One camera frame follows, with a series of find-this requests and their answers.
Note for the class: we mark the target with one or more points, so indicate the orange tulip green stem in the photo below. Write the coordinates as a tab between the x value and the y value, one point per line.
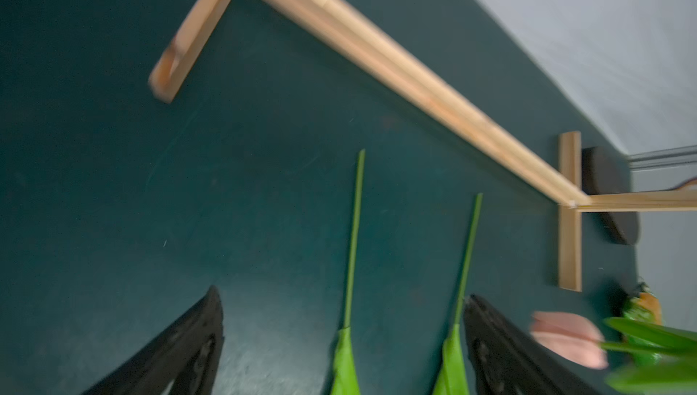
344	374

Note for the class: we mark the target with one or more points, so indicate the pink tulip green stem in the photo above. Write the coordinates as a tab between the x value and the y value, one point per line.
578	340

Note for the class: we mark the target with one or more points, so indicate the green snack bag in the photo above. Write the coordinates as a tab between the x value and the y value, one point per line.
643	306

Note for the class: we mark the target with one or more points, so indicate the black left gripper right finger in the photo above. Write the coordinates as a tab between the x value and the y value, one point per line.
506	361

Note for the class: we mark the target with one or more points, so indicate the wooden clothes rack frame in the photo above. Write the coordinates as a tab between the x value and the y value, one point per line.
340	26

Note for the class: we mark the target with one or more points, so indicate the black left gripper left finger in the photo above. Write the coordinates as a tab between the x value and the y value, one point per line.
182	359

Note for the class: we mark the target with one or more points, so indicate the copper wire cup stand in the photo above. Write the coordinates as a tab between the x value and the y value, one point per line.
610	193

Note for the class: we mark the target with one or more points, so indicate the blue tulip green stem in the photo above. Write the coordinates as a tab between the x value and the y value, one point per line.
452	373

